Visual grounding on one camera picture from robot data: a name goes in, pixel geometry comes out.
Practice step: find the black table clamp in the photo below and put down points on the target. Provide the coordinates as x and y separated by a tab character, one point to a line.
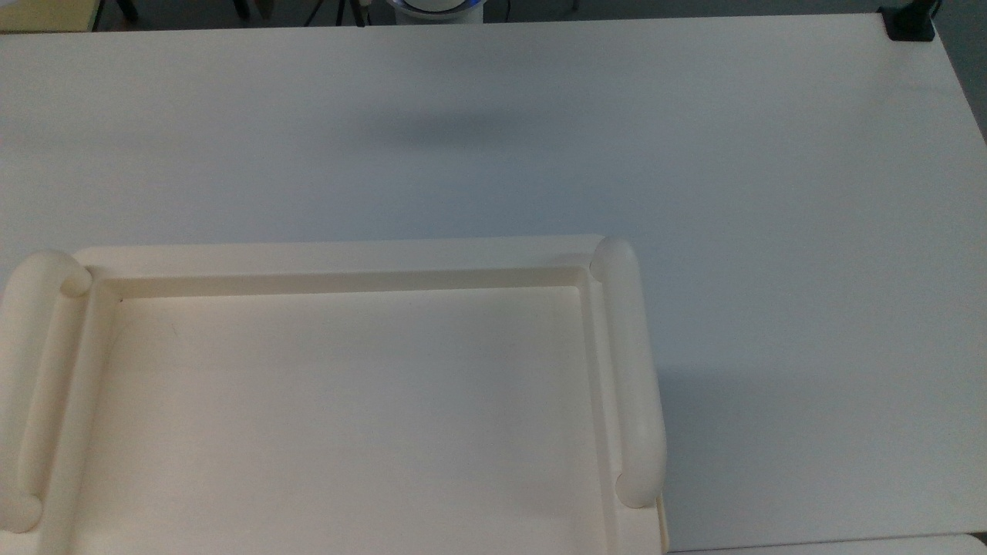
910	23

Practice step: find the cream plastic cabinet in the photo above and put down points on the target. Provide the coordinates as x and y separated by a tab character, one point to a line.
347	408

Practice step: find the black tripod legs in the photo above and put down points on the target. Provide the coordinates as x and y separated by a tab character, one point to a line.
339	11

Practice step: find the yellow wooden table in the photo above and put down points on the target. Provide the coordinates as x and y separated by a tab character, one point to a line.
46	14

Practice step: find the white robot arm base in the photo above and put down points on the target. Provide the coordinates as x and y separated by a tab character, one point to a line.
436	9

